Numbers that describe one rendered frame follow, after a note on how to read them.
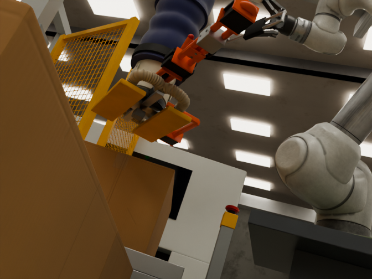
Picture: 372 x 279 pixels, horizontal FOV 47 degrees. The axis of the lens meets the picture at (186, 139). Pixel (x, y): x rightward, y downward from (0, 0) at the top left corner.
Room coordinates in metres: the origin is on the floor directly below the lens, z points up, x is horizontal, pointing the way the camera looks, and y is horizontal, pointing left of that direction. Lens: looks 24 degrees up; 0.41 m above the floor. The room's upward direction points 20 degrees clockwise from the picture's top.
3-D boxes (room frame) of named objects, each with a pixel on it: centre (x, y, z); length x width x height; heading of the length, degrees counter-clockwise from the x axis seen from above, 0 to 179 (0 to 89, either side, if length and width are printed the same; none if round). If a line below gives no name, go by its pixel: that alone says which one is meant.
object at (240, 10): (0.91, -0.02, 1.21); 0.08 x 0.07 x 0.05; 22
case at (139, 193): (1.85, 0.17, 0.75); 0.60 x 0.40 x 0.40; 175
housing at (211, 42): (1.03, 0.03, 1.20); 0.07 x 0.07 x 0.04; 22
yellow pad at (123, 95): (1.43, 0.29, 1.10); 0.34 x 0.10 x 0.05; 22
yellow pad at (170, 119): (1.50, 0.11, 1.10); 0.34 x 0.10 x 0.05; 22
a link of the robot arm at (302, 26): (1.29, -0.27, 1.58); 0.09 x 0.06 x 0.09; 2
